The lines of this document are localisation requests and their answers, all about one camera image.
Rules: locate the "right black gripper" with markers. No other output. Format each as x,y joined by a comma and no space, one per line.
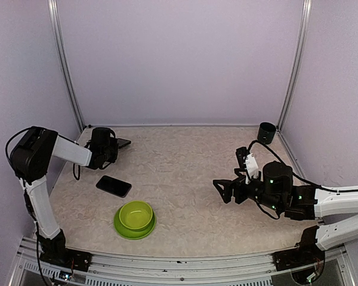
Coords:
238,183

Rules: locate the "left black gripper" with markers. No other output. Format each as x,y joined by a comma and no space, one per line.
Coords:
113,140

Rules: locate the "dark phone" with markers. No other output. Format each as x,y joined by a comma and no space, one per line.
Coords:
114,186

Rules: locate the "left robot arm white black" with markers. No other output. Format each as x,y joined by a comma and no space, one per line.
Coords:
30,160

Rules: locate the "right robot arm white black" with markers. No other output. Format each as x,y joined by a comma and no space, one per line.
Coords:
278,191

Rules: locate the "black cylinder cup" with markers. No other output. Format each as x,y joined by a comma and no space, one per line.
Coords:
266,132

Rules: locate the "green bowl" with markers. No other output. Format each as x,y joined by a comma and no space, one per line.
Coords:
136,215

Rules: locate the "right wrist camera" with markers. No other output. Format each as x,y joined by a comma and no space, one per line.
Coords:
247,165

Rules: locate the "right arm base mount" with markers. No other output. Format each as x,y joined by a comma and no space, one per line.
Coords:
305,252

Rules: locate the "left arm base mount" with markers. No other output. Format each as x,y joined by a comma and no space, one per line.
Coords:
65,256

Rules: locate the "front aluminium rail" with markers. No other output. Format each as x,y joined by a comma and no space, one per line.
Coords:
333,268

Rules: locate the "right aluminium frame post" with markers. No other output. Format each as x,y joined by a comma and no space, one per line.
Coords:
302,36

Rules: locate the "aluminium frame post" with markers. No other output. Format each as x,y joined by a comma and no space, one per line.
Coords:
58,36
302,36

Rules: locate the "left aluminium frame post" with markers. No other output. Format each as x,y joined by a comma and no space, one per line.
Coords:
58,36

